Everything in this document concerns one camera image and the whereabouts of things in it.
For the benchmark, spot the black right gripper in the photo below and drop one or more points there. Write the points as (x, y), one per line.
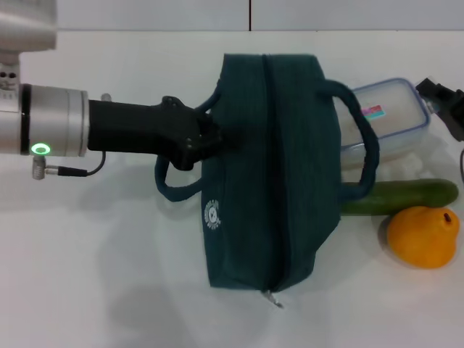
(453, 112)

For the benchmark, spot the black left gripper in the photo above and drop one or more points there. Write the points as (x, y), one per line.
(145, 130)

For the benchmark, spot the clear blue-rimmed food container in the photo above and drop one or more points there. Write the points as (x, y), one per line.
(397, 105)

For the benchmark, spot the dark teal insulated lunch bag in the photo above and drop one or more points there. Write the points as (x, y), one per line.
(279, 174)

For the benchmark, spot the green cucumber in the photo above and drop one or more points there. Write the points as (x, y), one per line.
(409, 197)

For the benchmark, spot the orange fruit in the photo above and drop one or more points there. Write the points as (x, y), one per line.
(420, 239)

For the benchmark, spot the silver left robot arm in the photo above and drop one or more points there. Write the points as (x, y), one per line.
(43, 119)

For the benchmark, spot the silver camera mount bracket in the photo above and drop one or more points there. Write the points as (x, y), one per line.
(9, 78)

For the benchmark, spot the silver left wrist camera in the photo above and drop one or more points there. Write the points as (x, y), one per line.
(25, 21)

